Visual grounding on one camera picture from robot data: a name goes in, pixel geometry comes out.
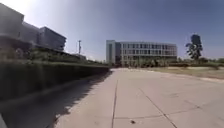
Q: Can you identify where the row of trees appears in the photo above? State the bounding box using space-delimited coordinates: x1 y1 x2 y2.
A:
120 57 178 69

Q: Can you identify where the dark glass building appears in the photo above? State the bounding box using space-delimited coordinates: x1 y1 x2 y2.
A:
0 3 68 54

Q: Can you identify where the tall distant tower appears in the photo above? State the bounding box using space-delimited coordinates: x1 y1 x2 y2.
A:
190 33 203 48

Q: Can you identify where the long trimmed dark hedge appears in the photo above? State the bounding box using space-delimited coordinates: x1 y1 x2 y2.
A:
0 60 111 101

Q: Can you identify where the white building with window rows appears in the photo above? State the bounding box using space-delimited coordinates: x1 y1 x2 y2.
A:
105 39 178 66

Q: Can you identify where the pole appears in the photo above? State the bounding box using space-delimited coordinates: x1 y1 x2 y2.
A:
77 39 82 55

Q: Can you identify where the pale concrete slab pavement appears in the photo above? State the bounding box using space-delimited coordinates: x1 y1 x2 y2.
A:
0 68 224 128

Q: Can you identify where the tree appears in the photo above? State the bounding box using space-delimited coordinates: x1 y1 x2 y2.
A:
185 42 204 62

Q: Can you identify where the row of bushes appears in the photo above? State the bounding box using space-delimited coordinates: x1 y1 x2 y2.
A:
0 45 103 66

